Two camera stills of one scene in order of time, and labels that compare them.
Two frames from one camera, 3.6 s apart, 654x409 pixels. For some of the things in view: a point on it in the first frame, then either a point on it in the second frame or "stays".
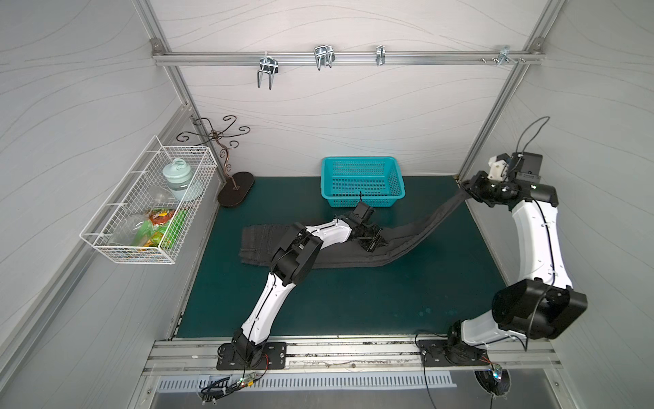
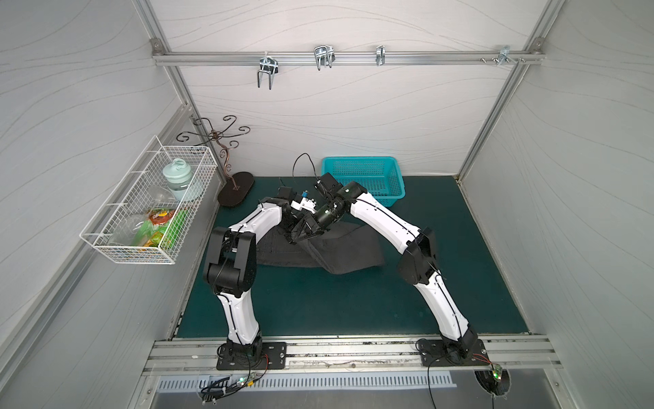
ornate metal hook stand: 238,187 stays
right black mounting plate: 440,353 stays
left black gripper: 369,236 → 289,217
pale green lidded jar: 177,174 stays
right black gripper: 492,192 → 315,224
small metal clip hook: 381,54 stays
